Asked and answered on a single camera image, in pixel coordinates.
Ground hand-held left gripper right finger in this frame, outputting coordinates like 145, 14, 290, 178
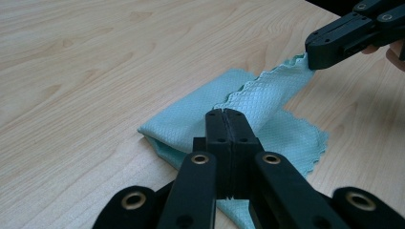
225, 108, 266, 200

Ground teal cloth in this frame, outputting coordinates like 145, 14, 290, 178
137, 52, 330, 229

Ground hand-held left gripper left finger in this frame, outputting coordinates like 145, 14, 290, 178
192, 108, 236, 200

